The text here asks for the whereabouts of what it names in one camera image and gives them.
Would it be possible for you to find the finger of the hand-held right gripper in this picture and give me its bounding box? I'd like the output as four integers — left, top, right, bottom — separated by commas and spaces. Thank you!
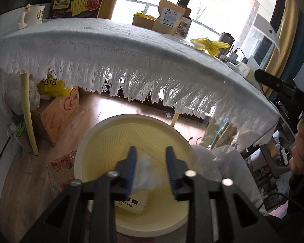
255, 69, 298, 93

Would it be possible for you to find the white cardboard box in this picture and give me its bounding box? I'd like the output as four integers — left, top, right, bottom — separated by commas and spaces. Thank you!
115, 190, 152, 214

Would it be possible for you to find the pink cloth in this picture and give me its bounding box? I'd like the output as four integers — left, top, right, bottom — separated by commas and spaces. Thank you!
269, 202, 289, 218

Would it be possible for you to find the open cardboard tray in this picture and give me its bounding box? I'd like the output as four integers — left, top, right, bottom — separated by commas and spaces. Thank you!
132, 11, 157, 29

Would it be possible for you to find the red printed cardboard box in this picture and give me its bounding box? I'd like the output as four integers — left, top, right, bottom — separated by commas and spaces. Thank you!
30, 86, 80, 146

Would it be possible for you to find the clear plastic wrap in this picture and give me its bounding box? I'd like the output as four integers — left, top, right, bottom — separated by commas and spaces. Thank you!
133, 154, 169, 191

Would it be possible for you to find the small printed box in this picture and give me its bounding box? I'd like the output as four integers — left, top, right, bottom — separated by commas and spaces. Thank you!
176, 17, 192, 39

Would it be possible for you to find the white power strip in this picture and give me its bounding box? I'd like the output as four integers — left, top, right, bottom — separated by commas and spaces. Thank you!
219, 56, 240, 69

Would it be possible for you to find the yellow printed bag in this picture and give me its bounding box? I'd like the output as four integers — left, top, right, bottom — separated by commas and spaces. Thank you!
37, 75, 73, 98

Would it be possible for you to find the pale yellow flat box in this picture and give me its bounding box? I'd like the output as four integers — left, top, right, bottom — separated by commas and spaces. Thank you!
244, 67, 257, 80

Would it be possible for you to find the pale yellow waste bin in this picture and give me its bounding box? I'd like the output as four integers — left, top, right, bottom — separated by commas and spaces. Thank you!
74, 115, 197, 237

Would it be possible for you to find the kraft paper pouch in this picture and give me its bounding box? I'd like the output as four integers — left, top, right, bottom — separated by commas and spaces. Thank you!
152, 0, 186, 36

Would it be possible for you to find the yellow plastic bag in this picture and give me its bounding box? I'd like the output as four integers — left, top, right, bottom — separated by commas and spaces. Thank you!
191, 37, 230, 57

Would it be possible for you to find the steel kettle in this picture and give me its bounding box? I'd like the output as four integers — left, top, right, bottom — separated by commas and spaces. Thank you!
219, 32, 235, 56

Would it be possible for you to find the clear plastic bag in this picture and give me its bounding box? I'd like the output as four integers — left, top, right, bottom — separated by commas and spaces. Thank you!
0, 73, 41, 114

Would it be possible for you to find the white flat panel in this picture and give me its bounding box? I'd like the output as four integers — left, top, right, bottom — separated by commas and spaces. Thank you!
251, 14, 280, 66

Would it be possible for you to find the black cable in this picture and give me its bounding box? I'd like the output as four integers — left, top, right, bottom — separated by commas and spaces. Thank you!
232, 48, 246, 64

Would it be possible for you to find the red printed paper bag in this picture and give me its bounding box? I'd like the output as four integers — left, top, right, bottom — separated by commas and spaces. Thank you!
47, 150, 78, 190

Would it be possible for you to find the white fringed tablecloth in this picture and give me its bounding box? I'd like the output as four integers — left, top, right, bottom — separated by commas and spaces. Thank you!
0, 18, 280, 152

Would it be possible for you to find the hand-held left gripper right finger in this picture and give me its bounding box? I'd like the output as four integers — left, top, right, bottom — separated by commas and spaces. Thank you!
165, 145, 282, 243

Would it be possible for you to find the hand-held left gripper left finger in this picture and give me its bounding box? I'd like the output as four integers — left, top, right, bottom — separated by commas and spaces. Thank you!
19, 145, 138, 243

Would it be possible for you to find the white mug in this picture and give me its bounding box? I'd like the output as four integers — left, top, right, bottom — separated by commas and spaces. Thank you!
18, 4, 54, 29

